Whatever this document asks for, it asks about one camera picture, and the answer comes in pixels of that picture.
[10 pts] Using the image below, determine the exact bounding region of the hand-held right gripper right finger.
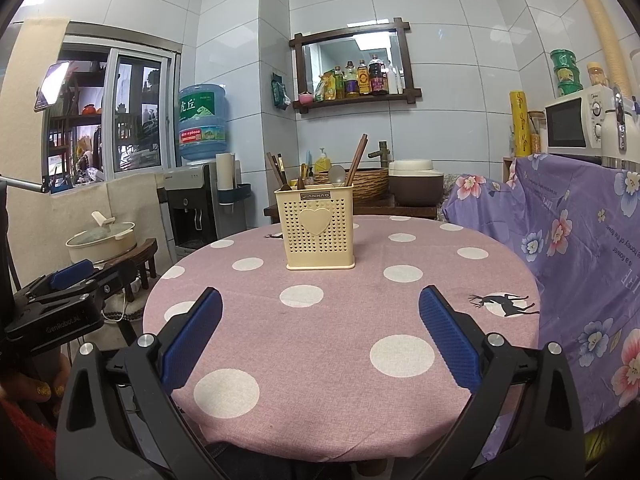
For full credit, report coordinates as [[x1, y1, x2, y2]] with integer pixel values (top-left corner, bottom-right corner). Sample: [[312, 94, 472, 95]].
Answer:
[[418, 285, 586, 480]]

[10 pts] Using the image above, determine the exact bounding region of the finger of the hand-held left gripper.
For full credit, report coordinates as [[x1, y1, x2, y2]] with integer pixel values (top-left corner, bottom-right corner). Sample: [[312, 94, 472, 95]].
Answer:
[[29, 262, 139, 312], [12, 259, 96, 307]]

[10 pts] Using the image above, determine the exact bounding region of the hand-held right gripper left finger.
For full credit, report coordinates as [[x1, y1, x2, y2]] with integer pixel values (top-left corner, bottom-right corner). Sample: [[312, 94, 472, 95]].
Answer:
[[56, 286, 261, 480]]

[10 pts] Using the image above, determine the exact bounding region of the cream plastic utensil holder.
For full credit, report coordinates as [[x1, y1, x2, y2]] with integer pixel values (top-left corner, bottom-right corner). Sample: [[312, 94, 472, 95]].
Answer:
[[273, 183, 356, 271]]

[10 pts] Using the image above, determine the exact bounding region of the person's left forearm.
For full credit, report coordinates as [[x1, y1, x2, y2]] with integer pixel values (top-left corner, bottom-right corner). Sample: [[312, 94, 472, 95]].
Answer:
[[0, 394, 59, 480]]

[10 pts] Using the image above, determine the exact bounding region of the person's left hand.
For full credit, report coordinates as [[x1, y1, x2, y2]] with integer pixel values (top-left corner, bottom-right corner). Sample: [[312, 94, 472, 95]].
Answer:
[[0, 352, 72, 404]]

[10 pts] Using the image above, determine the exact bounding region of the dark wooden stool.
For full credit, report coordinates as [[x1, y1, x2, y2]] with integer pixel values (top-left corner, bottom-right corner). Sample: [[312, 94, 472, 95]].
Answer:
[[95, 237, 159, 292]]

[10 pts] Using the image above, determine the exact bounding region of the cream pot with glass lid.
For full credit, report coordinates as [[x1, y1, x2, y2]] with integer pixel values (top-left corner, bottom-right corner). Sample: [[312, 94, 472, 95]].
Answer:
[[66, 211, 137, 264]]

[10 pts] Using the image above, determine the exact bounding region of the water dispenser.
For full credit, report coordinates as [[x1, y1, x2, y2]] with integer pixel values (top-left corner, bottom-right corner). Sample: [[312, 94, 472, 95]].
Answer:
[[162, 162, 221, 257]]

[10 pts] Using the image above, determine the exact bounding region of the pink polka dot tablecloth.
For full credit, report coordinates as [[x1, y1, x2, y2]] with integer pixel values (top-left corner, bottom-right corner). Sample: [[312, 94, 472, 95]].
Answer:
[[142, 215, 545, 461]]

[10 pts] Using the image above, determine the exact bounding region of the white cup dispenser tube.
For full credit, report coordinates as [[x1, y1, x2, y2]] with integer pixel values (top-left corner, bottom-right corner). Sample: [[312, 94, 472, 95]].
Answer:
[[216, 152, 237, 206]]

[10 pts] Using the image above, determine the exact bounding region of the brown and white rice cooker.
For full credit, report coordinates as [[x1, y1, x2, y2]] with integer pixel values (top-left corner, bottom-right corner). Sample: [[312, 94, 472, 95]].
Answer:
[[387, 159, 445, 207]]

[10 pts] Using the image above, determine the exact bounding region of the purple floral cloth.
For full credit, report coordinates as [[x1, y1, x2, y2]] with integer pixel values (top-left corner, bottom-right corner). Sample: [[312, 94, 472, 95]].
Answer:
[[442, 152, 640, 456]]

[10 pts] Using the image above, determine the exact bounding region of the sliding window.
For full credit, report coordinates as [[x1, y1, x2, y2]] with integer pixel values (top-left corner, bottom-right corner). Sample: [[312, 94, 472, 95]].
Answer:
[[37, 22, 182, 194]]

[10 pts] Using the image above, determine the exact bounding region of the woven basin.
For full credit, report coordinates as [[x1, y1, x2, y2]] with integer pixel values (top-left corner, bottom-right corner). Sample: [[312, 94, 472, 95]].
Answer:
[[312, 168, 390, 206]]

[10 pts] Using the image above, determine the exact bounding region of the blue water jug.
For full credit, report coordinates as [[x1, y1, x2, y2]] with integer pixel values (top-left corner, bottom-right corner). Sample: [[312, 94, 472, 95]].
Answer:
[[177, 84, 230, 164]]

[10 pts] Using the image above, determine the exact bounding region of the phone on holder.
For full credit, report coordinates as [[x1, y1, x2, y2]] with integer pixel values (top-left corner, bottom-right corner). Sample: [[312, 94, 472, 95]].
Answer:
[[34, 61, 71, 113]]

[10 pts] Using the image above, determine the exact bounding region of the bamboo faucet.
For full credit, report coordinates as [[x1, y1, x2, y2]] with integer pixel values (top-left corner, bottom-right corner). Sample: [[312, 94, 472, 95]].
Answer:
[[368, 141, 391, 170]]

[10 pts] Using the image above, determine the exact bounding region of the clear glass jar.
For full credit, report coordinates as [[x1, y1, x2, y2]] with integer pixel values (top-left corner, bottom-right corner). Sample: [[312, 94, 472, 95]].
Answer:
[[529, 111, 546, 155]]

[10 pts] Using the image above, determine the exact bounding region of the yellow printed roll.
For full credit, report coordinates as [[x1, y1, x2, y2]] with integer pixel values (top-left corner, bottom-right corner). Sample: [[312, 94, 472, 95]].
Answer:
[[509, 91, 532, 157]]

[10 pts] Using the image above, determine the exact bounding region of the white microwave oven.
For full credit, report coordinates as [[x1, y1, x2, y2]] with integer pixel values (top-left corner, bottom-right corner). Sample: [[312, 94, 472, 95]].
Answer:
[[544, 91, 614, 157]]

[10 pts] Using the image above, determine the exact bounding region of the green hanging bag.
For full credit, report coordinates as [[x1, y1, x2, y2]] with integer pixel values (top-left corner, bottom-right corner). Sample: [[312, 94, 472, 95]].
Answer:
[[271, 72, 291, 110]]

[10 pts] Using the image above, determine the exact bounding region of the white thermos jug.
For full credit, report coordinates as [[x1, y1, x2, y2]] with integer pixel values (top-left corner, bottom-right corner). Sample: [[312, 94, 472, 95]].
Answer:
[[602, 87, 640, 162]]

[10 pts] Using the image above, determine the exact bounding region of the dark soy sauce bottle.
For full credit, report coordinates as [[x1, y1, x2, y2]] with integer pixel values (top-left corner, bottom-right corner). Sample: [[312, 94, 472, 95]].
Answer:
[[369, 55, 389, 96]]

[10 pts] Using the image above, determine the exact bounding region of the tall stack of yellow cups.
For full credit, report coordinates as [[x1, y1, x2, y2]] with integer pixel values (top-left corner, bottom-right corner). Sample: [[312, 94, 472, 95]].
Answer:
[[570, 0, 634, 92]]

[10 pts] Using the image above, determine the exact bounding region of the wooden framed wall shelf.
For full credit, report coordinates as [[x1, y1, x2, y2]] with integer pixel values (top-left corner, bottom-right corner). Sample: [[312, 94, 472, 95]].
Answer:
[[289, 17, 422, 111]]

